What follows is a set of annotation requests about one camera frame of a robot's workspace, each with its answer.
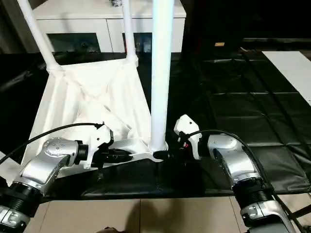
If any white plastic table top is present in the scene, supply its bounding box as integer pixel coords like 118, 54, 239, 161
21, 57, 170, 179

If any white plastic table leg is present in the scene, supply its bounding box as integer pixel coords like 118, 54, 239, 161
122, 0, 139, 67
0, 151, 22, 182
148, 0, 175, 152
16, 0, 64, 72

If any black mat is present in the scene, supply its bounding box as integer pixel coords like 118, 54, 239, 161
0, 50, 311, 201

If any white flat panel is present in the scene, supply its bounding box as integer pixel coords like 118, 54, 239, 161
261, 50, 311, 107

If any white cabinet with glass doors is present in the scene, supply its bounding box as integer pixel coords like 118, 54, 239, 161
33, 0, 187, 53

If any black metal bar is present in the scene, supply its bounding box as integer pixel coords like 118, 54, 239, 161
242, 37, 311, 44

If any grey curtain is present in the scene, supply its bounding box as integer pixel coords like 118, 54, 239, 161
0, 0, 37, 54

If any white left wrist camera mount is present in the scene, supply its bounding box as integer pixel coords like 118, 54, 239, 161
84, 123, 115, 170

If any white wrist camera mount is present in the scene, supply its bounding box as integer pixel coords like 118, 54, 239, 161
84, 123, 115, 170
173, 114, 202, 160

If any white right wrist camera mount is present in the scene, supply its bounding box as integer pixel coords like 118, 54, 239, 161
173, 114, 202, 160

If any black folding table frame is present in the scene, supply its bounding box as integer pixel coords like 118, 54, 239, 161
291, 205, 311, 219

